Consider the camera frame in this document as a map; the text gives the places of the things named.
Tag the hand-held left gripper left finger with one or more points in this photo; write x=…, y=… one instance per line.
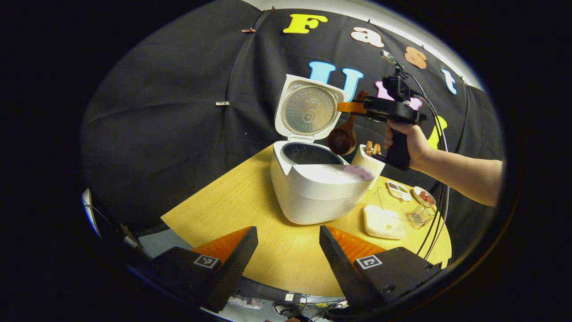
x=232, y=264

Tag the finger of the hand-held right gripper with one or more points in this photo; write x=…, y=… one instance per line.
x=351, y=107

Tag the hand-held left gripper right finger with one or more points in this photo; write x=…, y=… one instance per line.
x=339, y=268

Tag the brown wooden spoon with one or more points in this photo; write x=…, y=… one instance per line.
x=342, y=141

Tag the white rice cooker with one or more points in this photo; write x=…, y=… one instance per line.
x=317, y=197

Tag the toasted bread slice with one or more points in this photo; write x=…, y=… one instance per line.
x=377, y=149
x=368, y=148

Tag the white toaster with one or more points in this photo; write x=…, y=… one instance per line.
x=373, y=163

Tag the white divided bean dish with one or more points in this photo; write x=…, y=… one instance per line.
x=398, y=191

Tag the white round plate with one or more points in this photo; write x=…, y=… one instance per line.
x=416, y=192

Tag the red meat slice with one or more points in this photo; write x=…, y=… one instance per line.
x=422, y=195
x=430, y=200

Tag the red clothes peg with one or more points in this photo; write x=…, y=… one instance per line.
x=248, y=30

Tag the silver metal clip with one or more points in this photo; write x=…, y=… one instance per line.
x=222, y=103

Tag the black backdrop cloth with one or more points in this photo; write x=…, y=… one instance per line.
x=170, y=112

